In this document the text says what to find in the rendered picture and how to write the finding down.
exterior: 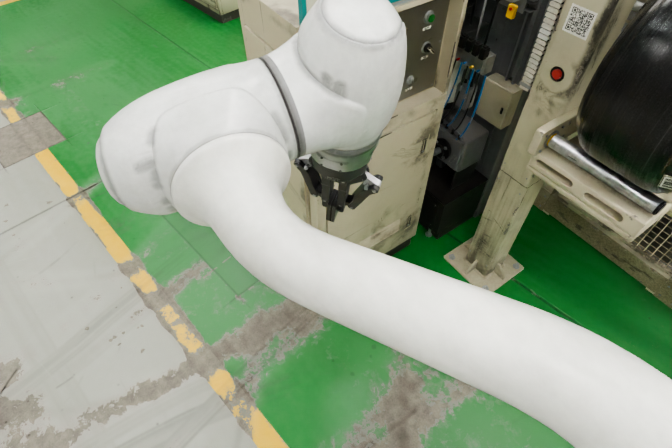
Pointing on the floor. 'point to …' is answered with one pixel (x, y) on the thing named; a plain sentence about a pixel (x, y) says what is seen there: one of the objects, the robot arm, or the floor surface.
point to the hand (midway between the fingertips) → (333, 206)
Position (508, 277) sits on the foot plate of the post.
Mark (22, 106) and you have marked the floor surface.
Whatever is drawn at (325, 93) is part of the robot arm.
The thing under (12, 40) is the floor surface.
